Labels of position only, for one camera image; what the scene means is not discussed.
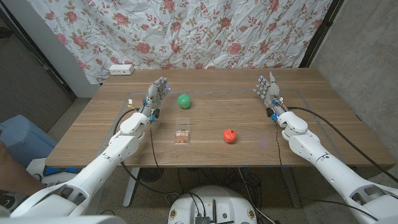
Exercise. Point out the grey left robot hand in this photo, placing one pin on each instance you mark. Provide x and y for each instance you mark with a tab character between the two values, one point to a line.
155	95

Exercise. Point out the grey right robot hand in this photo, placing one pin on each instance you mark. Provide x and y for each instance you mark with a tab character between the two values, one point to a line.
270	93

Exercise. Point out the clear eyeshadow palette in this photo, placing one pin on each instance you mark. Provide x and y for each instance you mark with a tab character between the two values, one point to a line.
182	135

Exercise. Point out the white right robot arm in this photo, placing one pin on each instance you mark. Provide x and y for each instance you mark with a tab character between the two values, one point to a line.
329	168

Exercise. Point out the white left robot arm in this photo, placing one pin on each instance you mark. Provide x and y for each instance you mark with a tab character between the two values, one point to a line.
102	161

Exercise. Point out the green ball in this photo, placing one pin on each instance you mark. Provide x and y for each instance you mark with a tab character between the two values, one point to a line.
184	101

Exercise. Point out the red ball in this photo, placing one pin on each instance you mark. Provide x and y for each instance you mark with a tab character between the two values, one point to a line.
229	136

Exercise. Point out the white power strip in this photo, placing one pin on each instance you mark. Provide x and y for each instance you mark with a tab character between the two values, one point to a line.
121	69

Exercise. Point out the floral backdrop cloth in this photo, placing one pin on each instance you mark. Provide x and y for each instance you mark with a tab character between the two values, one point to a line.
186	34

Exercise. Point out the black backdrop stand pole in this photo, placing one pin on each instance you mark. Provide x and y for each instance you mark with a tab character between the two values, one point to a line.
320	34

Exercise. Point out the black round floor fan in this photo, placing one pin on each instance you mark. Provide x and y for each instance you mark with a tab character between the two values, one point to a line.
151	175

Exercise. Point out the white table leg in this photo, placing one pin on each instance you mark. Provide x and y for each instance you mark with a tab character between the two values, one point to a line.
130	186

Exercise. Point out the grey table leg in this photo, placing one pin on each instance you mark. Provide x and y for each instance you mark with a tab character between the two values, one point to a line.
292	189

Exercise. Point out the white robot torso base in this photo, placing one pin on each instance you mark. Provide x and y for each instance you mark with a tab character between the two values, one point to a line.
214	205

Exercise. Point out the blue plastic bin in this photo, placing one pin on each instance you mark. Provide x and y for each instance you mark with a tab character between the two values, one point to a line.
21	140

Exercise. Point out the person's bare leg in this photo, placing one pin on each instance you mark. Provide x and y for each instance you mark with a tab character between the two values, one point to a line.
15	174

